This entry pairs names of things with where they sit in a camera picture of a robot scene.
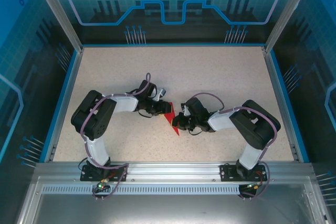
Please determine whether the red paper sheet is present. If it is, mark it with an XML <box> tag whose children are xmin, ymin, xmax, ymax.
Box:
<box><xmin>163</xmin><ymin>101</ymin><xmax>182</xmax><ymax>137</ymax></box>

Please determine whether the blue table edge strip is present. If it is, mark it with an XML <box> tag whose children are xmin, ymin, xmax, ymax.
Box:
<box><xmin>270</xmin><ymin>50</ymin><xmax>311</xmax><ymax>164</ymax></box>
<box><xmin>38</xmin><ymin>50</ymin><xmax>80</xmax><ymax>164</ymax></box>

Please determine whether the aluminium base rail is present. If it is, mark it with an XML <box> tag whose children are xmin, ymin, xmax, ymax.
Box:
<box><xmin>34</xmin><ymin>161</ymin><xmax>314</xmax><ymax>186</ymax></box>

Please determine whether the thin aluminium table end rail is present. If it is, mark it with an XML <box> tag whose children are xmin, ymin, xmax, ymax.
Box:
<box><xmin>81</xmin><ymin>42</ymin><xmax>266</xmax><ymax>50</ymax></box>

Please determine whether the slotted metal cable duct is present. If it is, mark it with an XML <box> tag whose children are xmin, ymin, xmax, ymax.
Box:
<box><xmin>41</xmin><ymin>185</ymin><xmax>265</xmax><ymax>194</ymax></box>

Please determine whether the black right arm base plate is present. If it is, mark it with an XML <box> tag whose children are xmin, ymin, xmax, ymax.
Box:
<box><xmin>219</xmin><ymin>163</ymin><xmax>266</xmax><ymax>183</ymax></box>

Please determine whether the aluminium table side rail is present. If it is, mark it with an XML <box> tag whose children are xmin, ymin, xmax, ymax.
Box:
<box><xmin>44</xmin><ymin>48</ymin><xmax>85</xmax><ymax>164</ymax></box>
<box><xmin>262</xmin><ymin>47</ymin><xmax>302</xmax><ymax>163</ymax></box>

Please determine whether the cable connector with green light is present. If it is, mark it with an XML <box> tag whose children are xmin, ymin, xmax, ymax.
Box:
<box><xmin>96</xmin><ymin>178</ymin><xmax>109</xmax><ymax>191</ymax></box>

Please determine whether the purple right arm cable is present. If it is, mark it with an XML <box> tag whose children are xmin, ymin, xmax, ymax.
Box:
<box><xmin>182</xmin><ymin>92</ymin><xmax>279</xmax><ymax>201</ymax></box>

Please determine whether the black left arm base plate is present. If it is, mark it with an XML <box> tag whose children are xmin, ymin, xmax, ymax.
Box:
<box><xmin>80</xmin><ymin>165</ymin><xmax>129</xmax><ymax>183</ymax></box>

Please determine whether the aluminium frame post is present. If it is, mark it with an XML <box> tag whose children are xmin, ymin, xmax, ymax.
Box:
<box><xmin>264</xmin><ymin>0</ymin><xmax>316</xmax><ymax>53</ymax></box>
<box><xmin>29</xmin><ymin>0</ymin><xmax>85</xmax><ymax>53</ymax></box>

